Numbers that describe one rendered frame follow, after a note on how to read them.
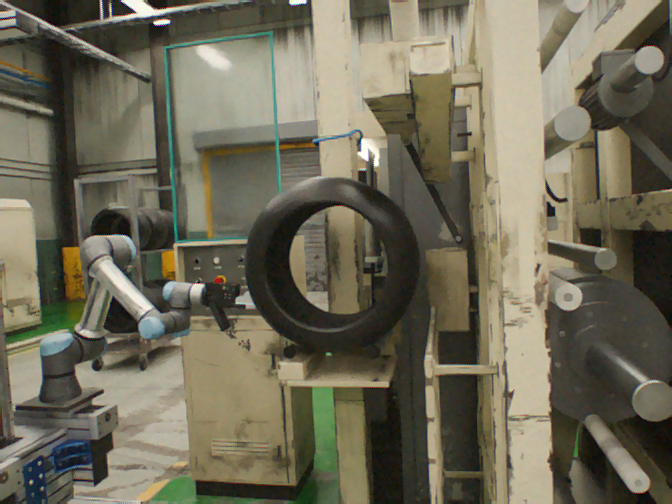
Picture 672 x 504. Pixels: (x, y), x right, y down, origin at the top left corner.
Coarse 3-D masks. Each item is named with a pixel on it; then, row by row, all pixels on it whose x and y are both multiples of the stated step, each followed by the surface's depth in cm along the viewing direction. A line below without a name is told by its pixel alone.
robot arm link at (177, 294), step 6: (180, 282) 194; (168, 288) 191; (174, 288) 191; (180, 288) 190; (186, 288) 190; (168, 294) 191; (174, 294) 190; (180, 294) 190; (186, 294) 189; (168, 300) 192; (174, 300) 190; (180, 300) 190; (186, 300) 190; (174, 306) 191; (180, 306) 191; (186, 306) 192
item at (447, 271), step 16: (432, 256) 195; (448, 256) 194; (464, 256) 193; (432, 272) 195; (448, 272) 194; (464, 272) 193; (432, 288) 196; (448, 288) 195; (464, 288) 194; (432, 304) 196; (448, 304) 195; (464, 304) 194; (448, 320) 195; (464, 320) 194
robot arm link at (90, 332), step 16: (112, 240) 198; (128, 240) 205; (112, 256) 196; (128, 256) 204; (96, 288) 203; (96, 304) 205; (96, 320) 207; (80, 336) 206; (96, 336) 208; (96, 352) 212
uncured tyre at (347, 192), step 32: (288, 192) 173; (320, 192) 169; (352, 192) 167; (256, 224) 176; (288, 224) 200; (384, 224) 165; (256, 256) 174; (288, 256) 202; (416, 256) 170; (256, 288) 175; (288, 288) 201; (384, 288) 166; (288, 320) 173; (320, 320) 199; (352, 320) 197; (384, 320) 168
